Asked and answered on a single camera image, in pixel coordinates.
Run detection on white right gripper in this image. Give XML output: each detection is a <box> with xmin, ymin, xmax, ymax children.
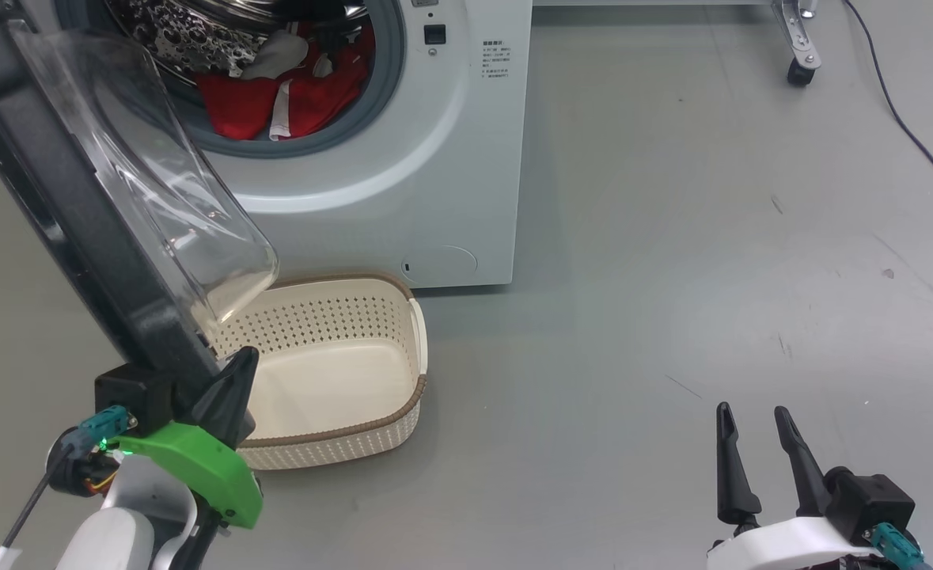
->
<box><xmin>707</xmin><ymin>402</ymin><xmax>882</xmax><ymax>570</ymax></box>

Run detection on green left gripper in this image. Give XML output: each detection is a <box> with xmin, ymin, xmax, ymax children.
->
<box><xmin>118</xmin><ymin>347</ymin><xmax>264</xmax><ymax>570</ymax></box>

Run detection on round black glass washer door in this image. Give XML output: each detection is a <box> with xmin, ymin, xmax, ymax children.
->
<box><xmin>0</xmin><ymin>0</ymin><xmax>279</xmax><ymax>397</ymax></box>

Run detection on red garment with white stripe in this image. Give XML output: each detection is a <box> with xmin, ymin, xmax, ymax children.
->
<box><xmin>195</xmin><ymin>22</ymin><xmax>376</xmax><ymax>142</ymax></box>

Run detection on cream perforated laundry basket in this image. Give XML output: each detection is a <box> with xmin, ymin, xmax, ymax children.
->
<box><xmin>209</xmin><ymin>273</ymin><xmax>429</xmax><ymax>472</ymax></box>

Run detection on white front-load washing machine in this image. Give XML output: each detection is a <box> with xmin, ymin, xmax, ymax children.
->
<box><xmin>55</xmin><ymin>0</ymin><xmax>533</xmax><ymax>290</ymax></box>

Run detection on metal cart leg with caster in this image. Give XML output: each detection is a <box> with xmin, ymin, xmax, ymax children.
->
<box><xmin>771</xmin><ymin>0</ymin><xmax>823</xmax><ymax>88</ymax></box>

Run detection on printed text notice sticker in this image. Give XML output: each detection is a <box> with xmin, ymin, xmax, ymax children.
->
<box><xmin>480</xmin><ymin>40</ymin><xmax>510</xmax><ymax>84</ymax></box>

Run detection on white cart panel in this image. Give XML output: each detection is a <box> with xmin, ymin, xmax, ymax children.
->
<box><xmin>532</xmin><ymin>0</ymin><xmax>776</xmax><ymax>7</ymax></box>

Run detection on left camera cable teal plug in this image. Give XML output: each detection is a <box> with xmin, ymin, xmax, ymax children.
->
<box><xmin>0</xmin><ymin>406</ymin><xmax>131</xmax><ymax>570</ymax></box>

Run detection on dark floor power cable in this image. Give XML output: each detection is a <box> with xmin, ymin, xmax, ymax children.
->
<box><xmin>842</xmin><ymin>0</ymin><xmax>933</xmax><ymax>215</ymax></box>

